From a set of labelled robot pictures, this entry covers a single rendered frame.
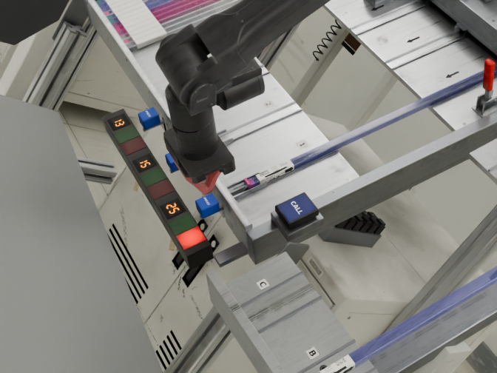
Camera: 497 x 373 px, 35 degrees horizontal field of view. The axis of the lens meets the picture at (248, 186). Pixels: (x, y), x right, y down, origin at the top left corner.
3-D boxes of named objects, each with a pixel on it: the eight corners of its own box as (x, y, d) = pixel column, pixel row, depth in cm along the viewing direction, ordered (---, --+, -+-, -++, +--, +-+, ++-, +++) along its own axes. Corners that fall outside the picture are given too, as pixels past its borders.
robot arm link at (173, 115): (156, 80, 100) (175, 105, 97) (203, 59, 102) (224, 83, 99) (165, 118, 105) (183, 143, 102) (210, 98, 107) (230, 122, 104)
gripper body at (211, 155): (205, 123, 113) (197, 85, 108) (237, 168, 107) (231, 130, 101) (164, 140, 112) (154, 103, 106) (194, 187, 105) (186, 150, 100)
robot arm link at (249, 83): (157, 38, 95) (190, 91, 92) (239, 4, 98) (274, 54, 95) (162, 93, 106) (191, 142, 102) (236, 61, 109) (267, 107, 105)
